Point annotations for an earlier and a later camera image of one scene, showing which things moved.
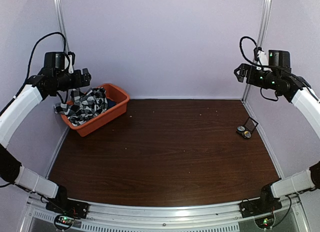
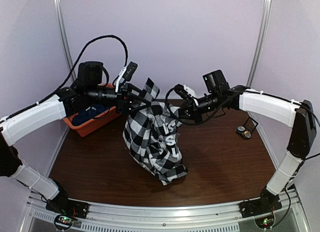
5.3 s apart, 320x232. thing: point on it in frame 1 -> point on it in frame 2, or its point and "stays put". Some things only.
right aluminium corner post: (263, 27) stays put
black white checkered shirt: (82, 107) -> (152, 136)
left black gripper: (78, 82) -> (124, 90)
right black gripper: (250, 79) -> (193, 112)
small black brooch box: (250, 126) stays put
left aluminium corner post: (60, 15) stays put
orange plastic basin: (110, 114) stays put
